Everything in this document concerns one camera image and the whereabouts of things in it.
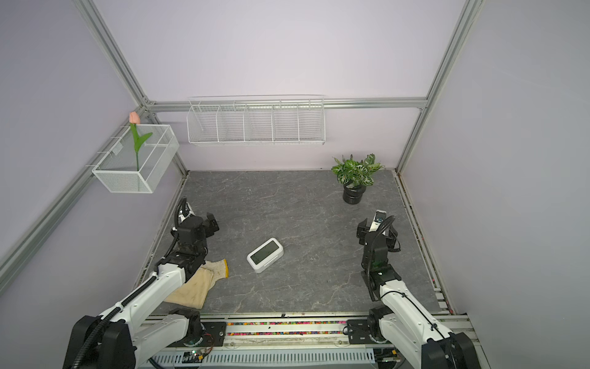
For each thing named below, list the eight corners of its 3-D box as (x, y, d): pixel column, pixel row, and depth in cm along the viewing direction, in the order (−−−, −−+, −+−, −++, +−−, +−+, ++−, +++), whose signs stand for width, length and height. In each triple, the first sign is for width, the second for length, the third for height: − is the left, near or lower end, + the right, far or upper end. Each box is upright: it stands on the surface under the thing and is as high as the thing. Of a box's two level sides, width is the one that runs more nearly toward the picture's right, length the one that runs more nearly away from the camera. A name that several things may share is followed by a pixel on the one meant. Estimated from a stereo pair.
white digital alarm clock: (257, 276, 88) (254, 271, 84) (246, 260, 92) (244, 255, 88) (286, 254, 94) (285, 249, 90) (275, 241, 97) (274, 235, 93)
